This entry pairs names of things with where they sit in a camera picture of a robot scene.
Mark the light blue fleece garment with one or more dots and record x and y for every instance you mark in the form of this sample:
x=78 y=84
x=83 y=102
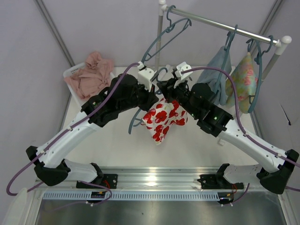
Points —
x=210 y=77

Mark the teal hanger with blue garment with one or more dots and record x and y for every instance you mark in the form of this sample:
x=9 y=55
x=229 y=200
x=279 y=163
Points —
x=230 y=37

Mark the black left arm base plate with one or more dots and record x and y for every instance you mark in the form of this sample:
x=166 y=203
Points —
x=109 y=181

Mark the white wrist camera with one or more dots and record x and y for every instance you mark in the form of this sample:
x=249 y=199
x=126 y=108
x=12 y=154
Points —
x=181 y=72
x=145 y=75

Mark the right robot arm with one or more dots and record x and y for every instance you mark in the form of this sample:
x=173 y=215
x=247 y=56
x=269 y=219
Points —
x=274 y=166

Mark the pink crumpled garment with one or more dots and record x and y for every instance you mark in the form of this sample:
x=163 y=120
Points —
x=93 y=78

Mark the grey corner frame post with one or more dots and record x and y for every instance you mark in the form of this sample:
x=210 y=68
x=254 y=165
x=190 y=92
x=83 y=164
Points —
x=54 y=30

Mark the red poppy print skirt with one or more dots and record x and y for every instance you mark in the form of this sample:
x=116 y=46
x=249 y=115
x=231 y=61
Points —
x=159 y=119

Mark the white slotted cable duct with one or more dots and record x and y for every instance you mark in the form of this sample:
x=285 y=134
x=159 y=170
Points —
x=132 y=195

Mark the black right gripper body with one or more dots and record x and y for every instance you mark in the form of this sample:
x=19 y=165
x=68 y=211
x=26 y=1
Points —
x=164 y=87

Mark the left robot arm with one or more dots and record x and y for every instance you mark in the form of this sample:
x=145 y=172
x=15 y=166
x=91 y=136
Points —
x=51 y=166

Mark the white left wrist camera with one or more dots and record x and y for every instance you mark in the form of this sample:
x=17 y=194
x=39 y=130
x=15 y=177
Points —
x=145 y=75

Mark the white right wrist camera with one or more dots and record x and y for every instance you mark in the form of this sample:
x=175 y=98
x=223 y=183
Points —
x=181 y=72

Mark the teal hanger with floral garment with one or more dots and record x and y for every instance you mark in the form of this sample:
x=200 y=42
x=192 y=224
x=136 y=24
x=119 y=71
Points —
x=256 y=79

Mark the white plastic laundry basket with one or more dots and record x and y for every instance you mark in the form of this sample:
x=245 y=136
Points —
x=74 y=69

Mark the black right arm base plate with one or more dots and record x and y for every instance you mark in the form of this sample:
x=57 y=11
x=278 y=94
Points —
x=212 y=181

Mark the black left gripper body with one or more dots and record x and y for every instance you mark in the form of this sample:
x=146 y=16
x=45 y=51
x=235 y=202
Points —
x=150 y=99

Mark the silver clothes rack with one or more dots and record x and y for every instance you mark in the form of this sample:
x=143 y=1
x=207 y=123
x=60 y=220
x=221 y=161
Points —
x=169 y=16

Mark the pastel floral garment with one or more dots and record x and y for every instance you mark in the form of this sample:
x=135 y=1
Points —
x=241 y=77

